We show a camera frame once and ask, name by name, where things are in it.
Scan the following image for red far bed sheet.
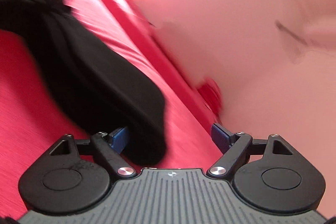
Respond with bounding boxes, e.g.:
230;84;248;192
75;0;224;132

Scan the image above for white pillow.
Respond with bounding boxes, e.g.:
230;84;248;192
134;0;335;87

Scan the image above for pink bed blanket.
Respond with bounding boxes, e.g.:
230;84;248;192
0;0;224;221

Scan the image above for black pants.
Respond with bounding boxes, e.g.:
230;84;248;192
1;0;167;166

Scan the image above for red pillow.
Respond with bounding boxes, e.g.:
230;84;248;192
196;78;223;118

